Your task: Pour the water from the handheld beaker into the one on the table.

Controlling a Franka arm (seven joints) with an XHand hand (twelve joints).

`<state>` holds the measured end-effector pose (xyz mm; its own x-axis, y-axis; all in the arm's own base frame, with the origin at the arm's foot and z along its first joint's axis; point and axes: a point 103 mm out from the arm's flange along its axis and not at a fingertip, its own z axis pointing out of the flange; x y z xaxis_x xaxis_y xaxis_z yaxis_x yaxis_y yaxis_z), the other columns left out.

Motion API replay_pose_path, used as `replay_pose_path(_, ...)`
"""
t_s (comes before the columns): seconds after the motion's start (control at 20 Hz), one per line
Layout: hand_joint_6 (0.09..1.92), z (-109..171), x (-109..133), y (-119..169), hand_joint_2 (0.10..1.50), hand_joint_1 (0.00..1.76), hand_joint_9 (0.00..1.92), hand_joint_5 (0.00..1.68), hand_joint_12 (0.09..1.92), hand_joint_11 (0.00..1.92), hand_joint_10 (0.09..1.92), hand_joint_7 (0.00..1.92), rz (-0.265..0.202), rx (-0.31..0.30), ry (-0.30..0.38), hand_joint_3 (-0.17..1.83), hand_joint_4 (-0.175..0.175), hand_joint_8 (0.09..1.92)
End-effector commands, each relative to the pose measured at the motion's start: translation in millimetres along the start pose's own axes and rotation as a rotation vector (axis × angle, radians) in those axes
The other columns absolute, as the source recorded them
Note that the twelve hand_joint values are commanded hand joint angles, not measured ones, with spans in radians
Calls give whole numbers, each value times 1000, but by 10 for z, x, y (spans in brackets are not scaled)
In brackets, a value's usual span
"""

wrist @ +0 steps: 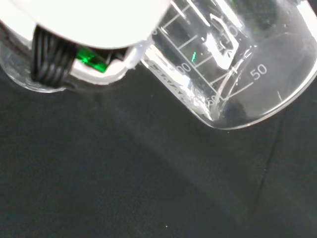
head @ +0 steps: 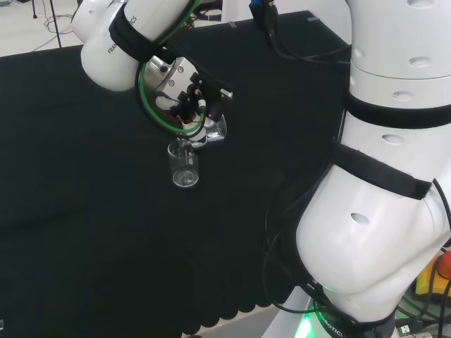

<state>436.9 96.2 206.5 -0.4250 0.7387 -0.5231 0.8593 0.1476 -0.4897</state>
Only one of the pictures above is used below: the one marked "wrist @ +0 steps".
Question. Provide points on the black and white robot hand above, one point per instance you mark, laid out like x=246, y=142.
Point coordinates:
x=99, y=22

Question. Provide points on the black bench cloth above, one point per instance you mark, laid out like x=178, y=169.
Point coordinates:
x=123, y=173

